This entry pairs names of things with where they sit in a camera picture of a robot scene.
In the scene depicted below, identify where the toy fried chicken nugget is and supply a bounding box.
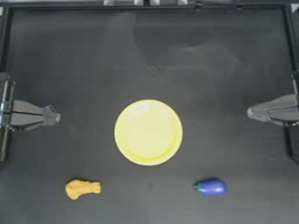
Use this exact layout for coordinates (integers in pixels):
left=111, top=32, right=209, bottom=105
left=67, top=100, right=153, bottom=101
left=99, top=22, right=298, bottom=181
left=64, top=178, right=103, bottom=200

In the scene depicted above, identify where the yellow oval plate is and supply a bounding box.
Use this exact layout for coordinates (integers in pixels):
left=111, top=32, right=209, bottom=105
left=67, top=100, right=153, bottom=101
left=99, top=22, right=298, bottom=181
left=113, top=99, right=183, bottom=166

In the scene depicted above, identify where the purple toy eggplant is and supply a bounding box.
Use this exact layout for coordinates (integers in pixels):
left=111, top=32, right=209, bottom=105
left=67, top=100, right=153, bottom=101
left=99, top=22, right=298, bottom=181
left=192, top=178, right=228, bottom=197

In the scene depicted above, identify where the black metal frame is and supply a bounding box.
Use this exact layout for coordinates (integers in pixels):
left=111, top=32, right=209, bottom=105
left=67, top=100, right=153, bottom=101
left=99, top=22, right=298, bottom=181
left=0, top=0, right=299, bottom=74

